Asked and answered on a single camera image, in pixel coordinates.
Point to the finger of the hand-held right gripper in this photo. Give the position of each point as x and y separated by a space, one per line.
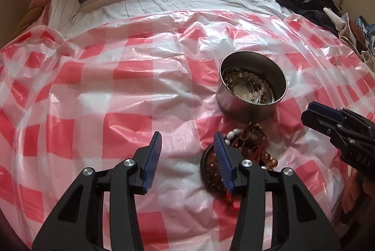
316 122
318 107

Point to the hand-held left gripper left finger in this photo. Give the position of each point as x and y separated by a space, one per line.
151 163

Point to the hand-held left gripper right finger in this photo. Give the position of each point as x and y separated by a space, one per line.
224 163

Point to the dark beaded bangle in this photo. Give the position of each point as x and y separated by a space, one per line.
208 166

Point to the round metal tin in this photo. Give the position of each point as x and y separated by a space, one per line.
249 87

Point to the red white checkered plastic sheet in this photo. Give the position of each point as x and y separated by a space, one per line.
102 98

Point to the beige cloth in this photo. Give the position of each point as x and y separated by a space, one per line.
337 21

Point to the blue cloth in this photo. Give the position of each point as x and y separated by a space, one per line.
364 25

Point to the pink cloth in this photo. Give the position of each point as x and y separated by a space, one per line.
39 2

